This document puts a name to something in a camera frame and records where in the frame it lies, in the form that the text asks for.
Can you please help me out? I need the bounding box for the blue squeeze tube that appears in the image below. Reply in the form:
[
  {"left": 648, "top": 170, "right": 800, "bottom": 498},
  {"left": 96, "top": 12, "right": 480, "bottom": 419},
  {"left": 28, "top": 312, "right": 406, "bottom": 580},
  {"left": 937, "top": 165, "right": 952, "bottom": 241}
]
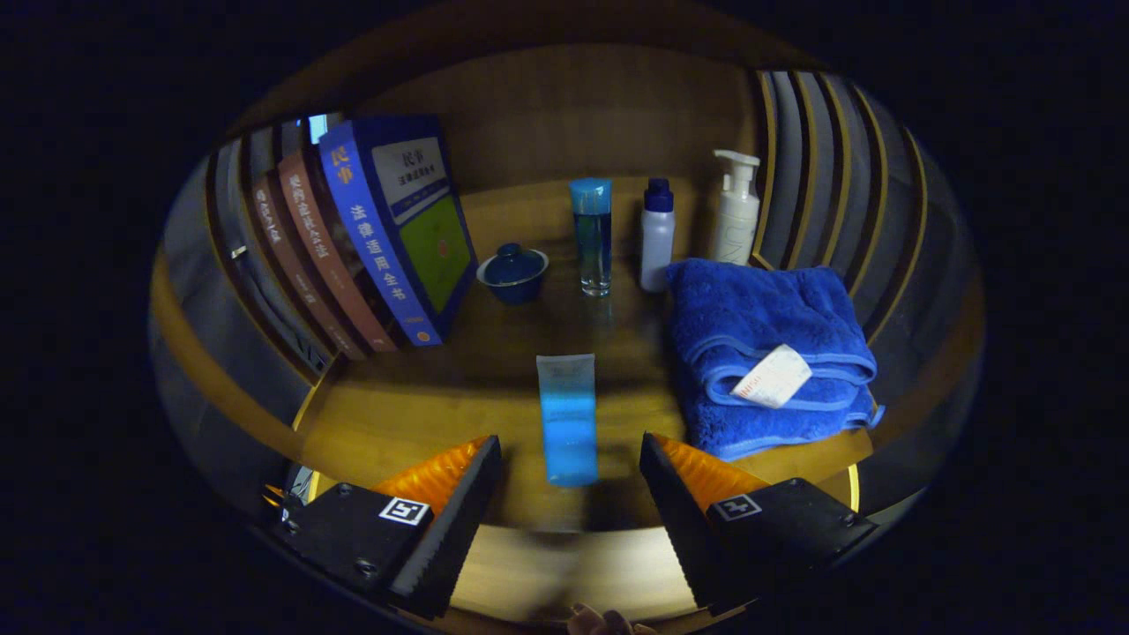
[{"left": 535, "top": 353, "right": 601, "bottom": 488}]

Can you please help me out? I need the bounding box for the clear blue glass bottle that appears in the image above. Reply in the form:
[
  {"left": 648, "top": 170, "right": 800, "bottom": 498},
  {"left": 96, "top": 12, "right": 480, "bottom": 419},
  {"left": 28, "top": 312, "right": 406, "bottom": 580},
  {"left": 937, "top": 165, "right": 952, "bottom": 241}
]
[{"left": 569, "top": 177, "right": 614, "bottom": 297}]

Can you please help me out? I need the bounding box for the blue lidded teacup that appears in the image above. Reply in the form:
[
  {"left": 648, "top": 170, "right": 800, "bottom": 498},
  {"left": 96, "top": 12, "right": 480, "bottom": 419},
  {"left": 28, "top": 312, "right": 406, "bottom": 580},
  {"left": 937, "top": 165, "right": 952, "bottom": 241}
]
[{"left": 476, "top": 243, "right": 550, "bottom": 306}]

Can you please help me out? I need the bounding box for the folded blue towel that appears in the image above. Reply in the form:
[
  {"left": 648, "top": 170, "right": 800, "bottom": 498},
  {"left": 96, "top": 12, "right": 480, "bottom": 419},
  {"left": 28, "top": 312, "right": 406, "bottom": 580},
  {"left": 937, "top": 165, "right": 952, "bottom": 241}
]
[{"left": 664, "top": 258, "right": 886, "bottom": 462}]

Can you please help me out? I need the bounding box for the white pump bottle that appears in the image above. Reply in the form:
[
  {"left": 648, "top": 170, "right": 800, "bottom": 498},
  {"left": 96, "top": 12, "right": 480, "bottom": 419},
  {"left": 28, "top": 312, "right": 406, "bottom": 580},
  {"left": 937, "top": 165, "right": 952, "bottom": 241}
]
[{"left": 711, "top": 148, "right": 761, "bottom": 265}]

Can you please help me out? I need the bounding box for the wooden countertop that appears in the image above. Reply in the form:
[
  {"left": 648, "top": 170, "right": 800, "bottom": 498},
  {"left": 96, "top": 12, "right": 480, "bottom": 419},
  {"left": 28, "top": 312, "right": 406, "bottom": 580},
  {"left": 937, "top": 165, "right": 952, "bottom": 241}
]
[{"left": 295, "top": 176, "right": 861, "bottom": 539}]

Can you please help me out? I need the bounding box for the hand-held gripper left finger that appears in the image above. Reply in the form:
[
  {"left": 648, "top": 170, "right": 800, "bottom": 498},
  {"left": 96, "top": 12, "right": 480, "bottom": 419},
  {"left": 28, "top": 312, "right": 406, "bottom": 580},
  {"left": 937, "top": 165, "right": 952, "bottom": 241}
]
[{"left": 265, "top": 434, "right": 504, "bottom": 620}]

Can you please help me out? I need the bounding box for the thick blue book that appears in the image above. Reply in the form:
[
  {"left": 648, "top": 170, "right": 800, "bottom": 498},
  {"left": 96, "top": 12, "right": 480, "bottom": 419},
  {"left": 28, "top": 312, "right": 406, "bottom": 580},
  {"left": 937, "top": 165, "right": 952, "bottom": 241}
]
[{"left": 318, "top": 115, "right": 479, "bottom": 347}]

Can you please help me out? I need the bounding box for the wooden cabinet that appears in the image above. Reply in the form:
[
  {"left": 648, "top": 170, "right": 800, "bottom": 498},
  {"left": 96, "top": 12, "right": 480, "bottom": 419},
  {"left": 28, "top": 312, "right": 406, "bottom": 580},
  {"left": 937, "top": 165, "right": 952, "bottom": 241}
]
[{"left": 150, "top": 26, "right": 984, "bottom": 618}]

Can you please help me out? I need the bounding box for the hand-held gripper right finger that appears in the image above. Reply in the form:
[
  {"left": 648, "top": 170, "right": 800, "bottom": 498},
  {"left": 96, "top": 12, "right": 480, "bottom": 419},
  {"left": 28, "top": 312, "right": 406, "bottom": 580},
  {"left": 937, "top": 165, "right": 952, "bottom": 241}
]
[{"left": 639, "top": 432, "right": 880, "bottom": 616}]

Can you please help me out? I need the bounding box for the dark brown book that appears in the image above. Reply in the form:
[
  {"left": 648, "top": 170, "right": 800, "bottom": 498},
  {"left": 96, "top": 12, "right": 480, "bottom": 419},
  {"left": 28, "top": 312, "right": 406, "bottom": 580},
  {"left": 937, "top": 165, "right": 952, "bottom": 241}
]
[{"left": 250, "top": 172, "right": 367, "bottom": 361}]

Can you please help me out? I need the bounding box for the white bottle with blue cap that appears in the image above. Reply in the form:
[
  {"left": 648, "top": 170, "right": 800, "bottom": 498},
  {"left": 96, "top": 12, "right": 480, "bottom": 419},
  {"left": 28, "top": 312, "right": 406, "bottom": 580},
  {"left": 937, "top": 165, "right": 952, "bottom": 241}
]
[{"left": 639, "top": 177, "right": 677, "bottom": 293}]

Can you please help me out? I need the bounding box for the reddish brown book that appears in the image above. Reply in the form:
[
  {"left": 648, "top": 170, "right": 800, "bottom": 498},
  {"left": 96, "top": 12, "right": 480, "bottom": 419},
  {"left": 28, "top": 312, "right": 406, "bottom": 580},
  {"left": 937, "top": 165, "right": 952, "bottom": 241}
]
[{"left": 278, "top": 154, "right": 398, "bottom": 352}]

